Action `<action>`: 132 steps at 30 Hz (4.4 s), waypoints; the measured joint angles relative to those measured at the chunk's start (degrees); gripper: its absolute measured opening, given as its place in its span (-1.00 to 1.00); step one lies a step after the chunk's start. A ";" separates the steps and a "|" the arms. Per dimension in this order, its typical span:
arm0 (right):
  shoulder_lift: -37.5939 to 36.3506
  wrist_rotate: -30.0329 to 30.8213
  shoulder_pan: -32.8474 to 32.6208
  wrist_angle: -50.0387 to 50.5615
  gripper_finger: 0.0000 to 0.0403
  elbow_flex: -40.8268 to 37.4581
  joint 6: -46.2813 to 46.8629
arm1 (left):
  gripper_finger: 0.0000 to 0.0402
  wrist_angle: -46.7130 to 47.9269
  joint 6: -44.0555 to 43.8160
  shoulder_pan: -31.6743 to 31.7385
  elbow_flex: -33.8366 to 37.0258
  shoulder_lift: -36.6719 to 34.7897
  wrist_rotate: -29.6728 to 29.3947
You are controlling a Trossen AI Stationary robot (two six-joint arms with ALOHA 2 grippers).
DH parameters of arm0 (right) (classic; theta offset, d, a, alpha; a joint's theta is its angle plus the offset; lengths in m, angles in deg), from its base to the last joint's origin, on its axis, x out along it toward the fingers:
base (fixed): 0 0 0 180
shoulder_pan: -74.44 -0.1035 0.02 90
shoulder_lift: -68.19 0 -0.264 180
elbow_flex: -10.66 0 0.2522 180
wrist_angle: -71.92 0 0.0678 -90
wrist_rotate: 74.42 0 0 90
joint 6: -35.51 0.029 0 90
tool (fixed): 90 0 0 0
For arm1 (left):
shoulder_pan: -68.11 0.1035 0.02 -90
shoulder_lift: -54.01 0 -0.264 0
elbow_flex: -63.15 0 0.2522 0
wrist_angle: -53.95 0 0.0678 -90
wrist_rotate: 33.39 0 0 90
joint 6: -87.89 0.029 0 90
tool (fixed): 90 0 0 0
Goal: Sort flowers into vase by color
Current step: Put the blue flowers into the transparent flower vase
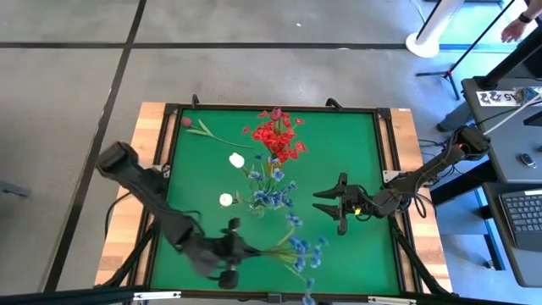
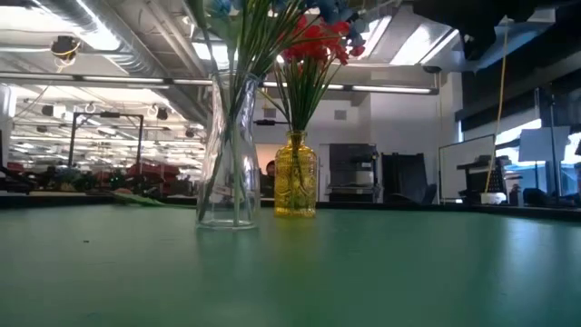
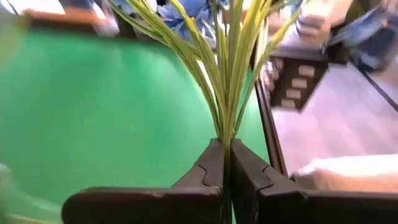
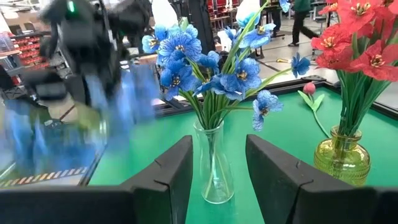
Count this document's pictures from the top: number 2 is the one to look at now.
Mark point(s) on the long ceiling light bar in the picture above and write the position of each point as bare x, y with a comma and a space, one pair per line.
386, 89

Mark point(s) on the white ceiling air duct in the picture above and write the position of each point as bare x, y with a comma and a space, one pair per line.
513, 45

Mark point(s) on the red flower bunch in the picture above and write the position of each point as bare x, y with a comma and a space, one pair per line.
313, 41

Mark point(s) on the red equipment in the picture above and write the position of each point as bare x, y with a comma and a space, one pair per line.
150, 170

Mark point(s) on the black ceiling spotlight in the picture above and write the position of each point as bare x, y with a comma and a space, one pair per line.
162, 113

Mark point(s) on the wide silver ventilation duct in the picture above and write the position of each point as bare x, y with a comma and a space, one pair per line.
136, 54

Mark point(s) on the person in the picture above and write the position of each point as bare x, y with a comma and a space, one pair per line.
270, 170

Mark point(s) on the black security camera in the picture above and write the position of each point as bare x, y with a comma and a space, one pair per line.
432, 69

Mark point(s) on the small red flower sprig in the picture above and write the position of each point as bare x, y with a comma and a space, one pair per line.
356, 50

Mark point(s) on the white partition panel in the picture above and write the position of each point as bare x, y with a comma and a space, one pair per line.
467, 154

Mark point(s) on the grey wall vent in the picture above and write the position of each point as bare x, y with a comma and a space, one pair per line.
340, 115

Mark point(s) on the yellow glass vase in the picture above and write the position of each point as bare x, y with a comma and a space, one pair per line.
295, 181

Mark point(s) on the blue flower pale green stem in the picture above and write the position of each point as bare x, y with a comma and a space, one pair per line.
236, 181

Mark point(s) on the black equipment cabinet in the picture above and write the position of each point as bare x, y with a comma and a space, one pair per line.
351, 159

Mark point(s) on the clear glass vase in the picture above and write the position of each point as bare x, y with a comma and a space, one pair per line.
227, 159

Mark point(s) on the black shelf cart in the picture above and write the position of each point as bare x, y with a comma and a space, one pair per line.
481, 177

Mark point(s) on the white rectangular screen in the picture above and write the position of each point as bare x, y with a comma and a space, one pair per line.
544, 143

